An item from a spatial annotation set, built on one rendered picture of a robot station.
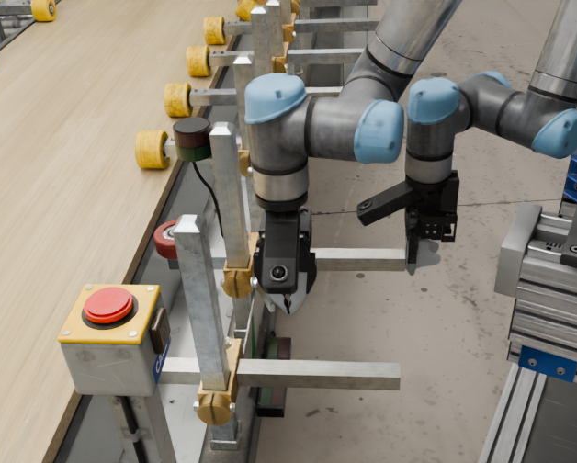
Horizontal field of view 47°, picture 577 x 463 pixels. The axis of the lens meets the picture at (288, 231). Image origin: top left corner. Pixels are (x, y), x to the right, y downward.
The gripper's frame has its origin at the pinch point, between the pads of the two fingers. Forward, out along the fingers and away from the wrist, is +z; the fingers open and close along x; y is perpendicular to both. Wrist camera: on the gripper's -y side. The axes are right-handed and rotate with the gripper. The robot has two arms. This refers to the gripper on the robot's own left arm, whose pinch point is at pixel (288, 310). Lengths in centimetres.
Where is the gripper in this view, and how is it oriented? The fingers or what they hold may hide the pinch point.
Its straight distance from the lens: 99.1
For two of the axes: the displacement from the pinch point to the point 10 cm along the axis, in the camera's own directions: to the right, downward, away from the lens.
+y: 0.8, -5.8, 8.1
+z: 0.6, 8.1, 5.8
